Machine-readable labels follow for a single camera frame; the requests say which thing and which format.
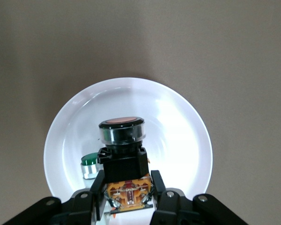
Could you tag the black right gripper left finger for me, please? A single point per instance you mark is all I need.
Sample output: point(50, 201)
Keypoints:
point(79, 211)

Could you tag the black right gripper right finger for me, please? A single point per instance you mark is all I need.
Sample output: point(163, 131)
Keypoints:
point(173, 211)

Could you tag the small white green-capped bottle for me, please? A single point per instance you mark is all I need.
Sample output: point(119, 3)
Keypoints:
point(90, 164)

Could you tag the pink round plate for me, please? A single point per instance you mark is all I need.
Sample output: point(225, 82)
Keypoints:
point(173, 140)

